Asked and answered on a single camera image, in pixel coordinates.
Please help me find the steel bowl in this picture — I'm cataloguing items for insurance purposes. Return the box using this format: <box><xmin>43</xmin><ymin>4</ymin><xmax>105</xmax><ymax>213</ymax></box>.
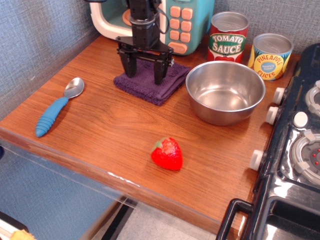
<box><xmin>185</xmin><ymin>60</ymin><xmax>266</xmax><ymax>126</ymax></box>

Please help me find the black toy stove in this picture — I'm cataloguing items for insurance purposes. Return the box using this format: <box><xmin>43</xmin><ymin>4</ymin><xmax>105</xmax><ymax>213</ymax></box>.
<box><xmin>216</xmin><ymin>43</ymin><xmax>320</xmax><ymax>240</ymax></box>

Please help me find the pineapple slices can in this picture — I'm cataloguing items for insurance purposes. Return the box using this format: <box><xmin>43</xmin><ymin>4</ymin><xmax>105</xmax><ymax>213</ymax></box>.
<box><xmin>247</xmin><ymin>33</ymin><xmax>294</xmax><ymax>81</ymax></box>

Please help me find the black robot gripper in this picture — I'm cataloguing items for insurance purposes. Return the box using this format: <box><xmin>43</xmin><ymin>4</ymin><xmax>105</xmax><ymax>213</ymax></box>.
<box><xmin>116</xmin><ymin>18</ymin><xmax>174</xmax><ymax>85</ymax></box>

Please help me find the tomato sauce can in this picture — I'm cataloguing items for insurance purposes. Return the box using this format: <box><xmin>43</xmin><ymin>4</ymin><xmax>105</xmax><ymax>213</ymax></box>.
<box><xmin>207</xmin><ymin>11</ymin><xmax>250</xmax><ymax>63</ymax></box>

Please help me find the red toy strawberry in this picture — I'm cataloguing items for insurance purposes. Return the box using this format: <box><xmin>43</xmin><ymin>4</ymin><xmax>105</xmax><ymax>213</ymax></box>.
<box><xmin>151</xmin><ymin>137</ymin><xmax>184</xmax><ymax>171</ymax></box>

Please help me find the purple cloth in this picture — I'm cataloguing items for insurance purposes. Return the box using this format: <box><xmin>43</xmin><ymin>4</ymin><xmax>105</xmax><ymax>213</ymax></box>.
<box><xmin>113</xmin><ymin>59</ymin><xmax>190</xmax><ymax>106</ymax></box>

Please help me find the blue handled metal spoon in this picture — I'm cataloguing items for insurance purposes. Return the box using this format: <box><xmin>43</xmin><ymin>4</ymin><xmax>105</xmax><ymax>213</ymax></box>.
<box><xmin>35</xmin><ymin>77</ymin><xmax>85</xmax><ymax>137</ymax></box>

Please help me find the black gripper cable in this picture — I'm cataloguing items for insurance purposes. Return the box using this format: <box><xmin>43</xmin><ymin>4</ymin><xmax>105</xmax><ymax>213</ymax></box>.
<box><xmin>156</xmin><ymin>8</ymin><xmax>170</xmax><ymax>35</ymax></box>

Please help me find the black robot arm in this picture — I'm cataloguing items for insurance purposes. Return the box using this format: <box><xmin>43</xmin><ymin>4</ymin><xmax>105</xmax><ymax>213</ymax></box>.
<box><xmin>116</xmin><ymin>0</ymin><xmax>174</xmax><ymax>85</ymax></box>

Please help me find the teal toy microwave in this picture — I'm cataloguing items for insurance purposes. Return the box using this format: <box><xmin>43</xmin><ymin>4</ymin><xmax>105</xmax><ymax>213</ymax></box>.
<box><xmin>89</xmin><ymin>0</ymin><xmax>215</xmax><ymax>55</ymax></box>

